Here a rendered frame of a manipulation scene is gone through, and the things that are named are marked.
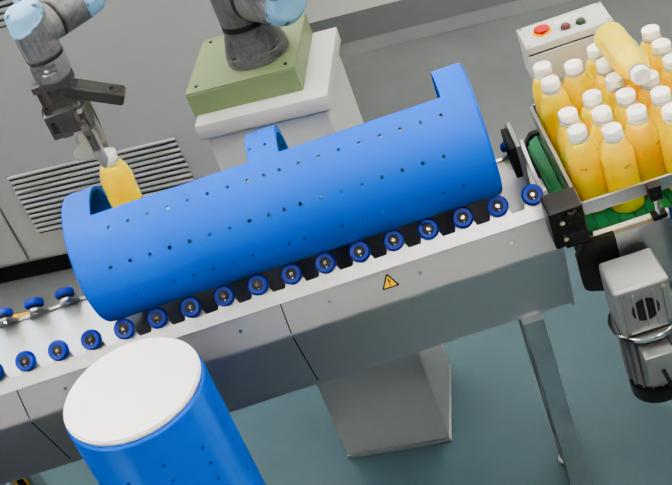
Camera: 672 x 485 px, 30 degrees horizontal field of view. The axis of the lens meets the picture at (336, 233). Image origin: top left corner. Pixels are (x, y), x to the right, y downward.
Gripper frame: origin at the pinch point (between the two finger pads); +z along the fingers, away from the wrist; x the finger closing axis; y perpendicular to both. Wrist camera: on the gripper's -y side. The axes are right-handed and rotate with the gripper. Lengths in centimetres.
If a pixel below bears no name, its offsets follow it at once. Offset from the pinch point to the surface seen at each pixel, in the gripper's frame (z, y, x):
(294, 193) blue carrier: 14.6, -34.0, 13.1
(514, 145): 26, -79, 4
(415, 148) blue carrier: 14, -59, 13
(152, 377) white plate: 27.0, 1.1, 39.2
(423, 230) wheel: 34, -56, 12
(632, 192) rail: 34, -97, 22
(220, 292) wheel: 33.4, -11.3, 11.0
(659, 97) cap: 22, -108, 11
